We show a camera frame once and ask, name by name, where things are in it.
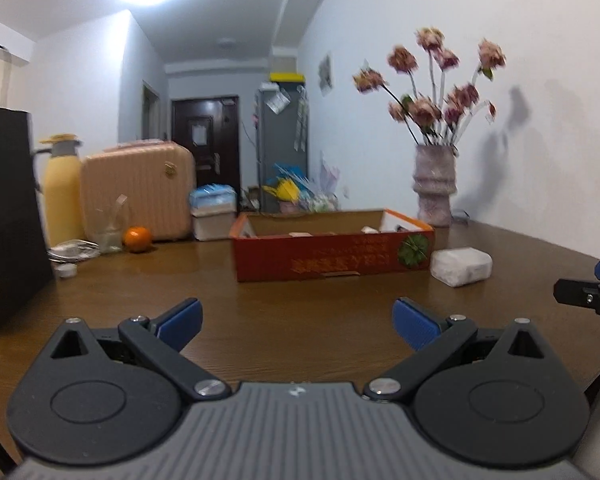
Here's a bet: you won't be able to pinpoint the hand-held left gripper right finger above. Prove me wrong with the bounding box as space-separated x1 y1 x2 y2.
364 297 552 403

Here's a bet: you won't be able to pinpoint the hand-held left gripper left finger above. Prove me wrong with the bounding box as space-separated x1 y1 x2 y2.
49 298 232 402

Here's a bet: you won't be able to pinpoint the red cardboard box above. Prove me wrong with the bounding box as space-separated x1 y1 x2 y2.
229 208 436 283

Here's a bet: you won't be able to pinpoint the white plastic box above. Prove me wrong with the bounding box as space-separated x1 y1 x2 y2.
430 246 494 289

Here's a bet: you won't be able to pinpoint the orange fruit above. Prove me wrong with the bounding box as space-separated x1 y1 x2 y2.
122 226 154 254

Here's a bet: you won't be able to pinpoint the white square container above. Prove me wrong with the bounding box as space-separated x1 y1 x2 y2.
191 207 237 242

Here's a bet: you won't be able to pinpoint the clear glass cup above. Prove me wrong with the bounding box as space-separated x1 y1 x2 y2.
87 194 131 254

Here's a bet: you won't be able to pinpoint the blue plastic packet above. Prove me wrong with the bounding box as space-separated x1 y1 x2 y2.
189 185 239 211

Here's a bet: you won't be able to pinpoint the pink ribbed suitcase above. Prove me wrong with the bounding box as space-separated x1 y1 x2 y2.
80 139 197 244

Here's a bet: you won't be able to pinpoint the pink textured vase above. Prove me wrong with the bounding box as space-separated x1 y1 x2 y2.
412 144 459 228

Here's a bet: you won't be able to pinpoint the pale purple wrapped bouquet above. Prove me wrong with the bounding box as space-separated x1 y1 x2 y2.
320 157 342 211

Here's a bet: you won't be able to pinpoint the dark brown entrance door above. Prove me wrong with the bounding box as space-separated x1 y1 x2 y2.
171 95 241 197

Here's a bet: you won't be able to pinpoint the blue and yellow bag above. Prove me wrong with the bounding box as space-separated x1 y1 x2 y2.
262 162 314 201

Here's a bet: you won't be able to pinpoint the yellow thermos jug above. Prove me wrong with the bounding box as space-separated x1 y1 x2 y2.
32 133 86 249

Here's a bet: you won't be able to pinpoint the grey cabinet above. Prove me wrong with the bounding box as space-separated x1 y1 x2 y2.
255 85 311 214

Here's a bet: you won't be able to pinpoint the black paper bag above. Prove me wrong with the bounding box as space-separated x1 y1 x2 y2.
0 42 57 339

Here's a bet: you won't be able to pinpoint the side room door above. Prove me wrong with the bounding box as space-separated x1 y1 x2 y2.
141 81 161 141

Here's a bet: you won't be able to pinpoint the dried pink roses bouquet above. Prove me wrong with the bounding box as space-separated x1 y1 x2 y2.
352 26 507 147

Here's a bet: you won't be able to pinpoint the hanging packets on refrigerator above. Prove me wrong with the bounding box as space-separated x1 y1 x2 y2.
294 97 311 154

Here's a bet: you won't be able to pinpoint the paper note on refrigerator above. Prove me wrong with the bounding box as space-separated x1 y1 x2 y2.
265 91 289 115

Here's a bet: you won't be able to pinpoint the white charger cable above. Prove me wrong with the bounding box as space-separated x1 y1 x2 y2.
47 240 101 264

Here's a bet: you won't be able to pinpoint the wall picture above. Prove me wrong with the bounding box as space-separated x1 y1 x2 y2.
318 52 334 97

